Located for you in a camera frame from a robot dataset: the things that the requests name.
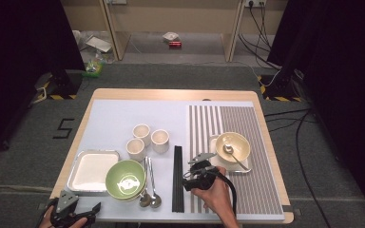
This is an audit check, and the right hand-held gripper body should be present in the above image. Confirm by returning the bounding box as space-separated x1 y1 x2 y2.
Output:
188 153 221 190

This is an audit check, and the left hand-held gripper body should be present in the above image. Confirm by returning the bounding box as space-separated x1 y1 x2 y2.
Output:
48 189 84 228

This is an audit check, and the row of black chopsticks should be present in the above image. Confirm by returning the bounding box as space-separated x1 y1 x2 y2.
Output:
171 145 185 213

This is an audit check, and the person's right hand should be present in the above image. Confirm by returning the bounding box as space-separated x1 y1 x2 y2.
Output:
191 166 236 219

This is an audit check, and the person's left hand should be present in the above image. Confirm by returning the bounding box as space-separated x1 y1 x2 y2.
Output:
39 205 88 228

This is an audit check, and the white ribbed cup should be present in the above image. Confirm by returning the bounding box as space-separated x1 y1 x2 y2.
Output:
125 138 146 161
132 123 152 146
150 128 171 154

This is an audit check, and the green ceramic bowl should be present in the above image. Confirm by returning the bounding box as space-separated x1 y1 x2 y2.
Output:
105 159 147 200

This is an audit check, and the brown striped placemat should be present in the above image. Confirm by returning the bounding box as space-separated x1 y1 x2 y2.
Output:
188 104 285 216

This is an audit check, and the black stand base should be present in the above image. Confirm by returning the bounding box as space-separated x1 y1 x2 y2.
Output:
48 69 84 101
258 70 303 103

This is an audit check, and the white crumpled box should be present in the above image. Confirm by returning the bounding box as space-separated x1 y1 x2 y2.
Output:
162 31 180 43

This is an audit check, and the green snack packet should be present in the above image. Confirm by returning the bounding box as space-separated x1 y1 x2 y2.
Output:
83 60 104 79

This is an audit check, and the clear plastic bag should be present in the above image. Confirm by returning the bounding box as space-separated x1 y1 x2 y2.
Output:
93 50 115 65

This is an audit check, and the black curtain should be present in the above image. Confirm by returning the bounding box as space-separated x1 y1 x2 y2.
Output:
267 0 365 217
0 0 86 160

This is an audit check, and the wooden desk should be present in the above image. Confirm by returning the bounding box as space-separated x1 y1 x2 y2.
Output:
60 0 289 63

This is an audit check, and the white flat packet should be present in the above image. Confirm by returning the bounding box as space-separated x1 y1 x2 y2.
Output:
85 35 112 53

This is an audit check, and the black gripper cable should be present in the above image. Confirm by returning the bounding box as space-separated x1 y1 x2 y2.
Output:
213 170 238 219
37 198 58 228

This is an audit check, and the black floor cable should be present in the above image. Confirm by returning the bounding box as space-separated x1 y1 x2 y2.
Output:
295 108 332 228
263 107 313 118

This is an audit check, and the black power cable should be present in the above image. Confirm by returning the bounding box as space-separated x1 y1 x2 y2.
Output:
259 1 275 53
238 1 282 70

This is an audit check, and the white wall socket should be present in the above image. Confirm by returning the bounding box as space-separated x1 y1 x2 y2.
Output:
244 0 267 8

